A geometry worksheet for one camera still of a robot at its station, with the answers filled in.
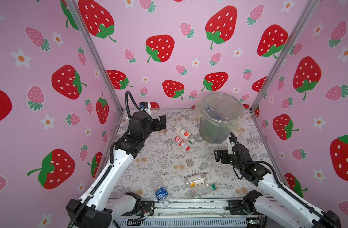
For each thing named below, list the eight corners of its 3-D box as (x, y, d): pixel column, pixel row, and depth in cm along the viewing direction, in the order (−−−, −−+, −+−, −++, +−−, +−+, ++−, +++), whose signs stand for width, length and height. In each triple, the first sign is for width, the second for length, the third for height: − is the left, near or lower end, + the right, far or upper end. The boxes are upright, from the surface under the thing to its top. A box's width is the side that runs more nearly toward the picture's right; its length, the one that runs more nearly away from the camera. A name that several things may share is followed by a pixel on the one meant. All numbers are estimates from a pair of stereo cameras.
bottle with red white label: (174, 133, 107) (173, 128, 102) (178, 129, 109) (177, 124, 104) (189, 145, 100) (190, 141, 95) (193, 142, 102) (194, 137, 97)
